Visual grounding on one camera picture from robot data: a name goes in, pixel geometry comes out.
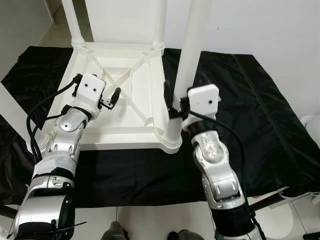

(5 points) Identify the white plastic children table top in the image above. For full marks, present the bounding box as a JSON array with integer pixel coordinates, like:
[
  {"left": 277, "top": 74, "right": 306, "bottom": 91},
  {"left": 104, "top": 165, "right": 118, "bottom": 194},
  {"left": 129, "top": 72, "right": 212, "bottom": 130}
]
[{"left": 40, "top": 41, "right": 183, "bottom": 153}]

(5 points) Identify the black cloth table cover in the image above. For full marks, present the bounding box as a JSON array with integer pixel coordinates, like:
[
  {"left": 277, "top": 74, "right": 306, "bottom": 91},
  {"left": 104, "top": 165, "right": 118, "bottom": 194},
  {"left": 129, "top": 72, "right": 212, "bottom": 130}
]
[{"left": 0, "top": 46, "right": 320, "bottom": 208}]

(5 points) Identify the grey robot right leg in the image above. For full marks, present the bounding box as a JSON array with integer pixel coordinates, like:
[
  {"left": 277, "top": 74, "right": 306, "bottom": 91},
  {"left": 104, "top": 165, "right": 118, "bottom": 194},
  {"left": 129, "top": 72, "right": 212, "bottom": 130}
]
[{"left": 167, "top": 230, "right": 201, "bottom": 240}]

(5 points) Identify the grey robot leg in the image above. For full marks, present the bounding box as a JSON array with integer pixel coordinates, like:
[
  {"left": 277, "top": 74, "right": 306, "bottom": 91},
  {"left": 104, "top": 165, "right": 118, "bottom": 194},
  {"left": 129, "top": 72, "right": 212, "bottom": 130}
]
[
  {"left": 167, "top": 230, "right": 201, "bottom": 240},
  {"left": 102, "top": 222, "right": 126, "bottom": 240}
]

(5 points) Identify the grey robot left leg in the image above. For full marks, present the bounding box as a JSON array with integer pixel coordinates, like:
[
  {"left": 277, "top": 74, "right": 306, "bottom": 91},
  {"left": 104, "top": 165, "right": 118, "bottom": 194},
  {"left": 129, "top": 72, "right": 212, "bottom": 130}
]
[{"left": 102, "top": 222, "right": 126, "bottom": 240}]

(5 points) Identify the black metal table leg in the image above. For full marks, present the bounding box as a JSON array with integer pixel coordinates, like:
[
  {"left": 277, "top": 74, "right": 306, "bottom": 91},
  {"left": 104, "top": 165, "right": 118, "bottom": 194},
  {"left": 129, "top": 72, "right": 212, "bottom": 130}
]
[
  {"left": 250, "top": 187, "right": 291, "bottom": 213},
  {"left": 0, "top": 205, "right": 18, "bottom": 220}
]

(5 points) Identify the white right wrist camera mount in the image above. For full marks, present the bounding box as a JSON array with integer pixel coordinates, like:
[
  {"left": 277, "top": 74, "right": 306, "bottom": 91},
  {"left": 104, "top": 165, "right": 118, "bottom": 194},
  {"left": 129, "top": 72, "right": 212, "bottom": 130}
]
[{"left": 181, "top": 85, "right": 221, "bottom": 132}]

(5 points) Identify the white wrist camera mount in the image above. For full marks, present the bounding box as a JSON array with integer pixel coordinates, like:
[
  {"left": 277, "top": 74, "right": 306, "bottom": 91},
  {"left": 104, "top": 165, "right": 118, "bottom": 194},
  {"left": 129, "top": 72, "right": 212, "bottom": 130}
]
[
  {"left": 74, "top": 73, "right": 107, "bottom": 113},
  {"left": 181, "top": 85, "right": 221, "bottom": 132}
]

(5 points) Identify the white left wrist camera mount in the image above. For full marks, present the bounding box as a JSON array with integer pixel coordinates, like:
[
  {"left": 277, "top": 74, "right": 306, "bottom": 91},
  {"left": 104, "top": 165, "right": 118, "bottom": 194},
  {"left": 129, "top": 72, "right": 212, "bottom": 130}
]
[{"left": 74, "top": 73, "right": 107, "bottom": 113}]

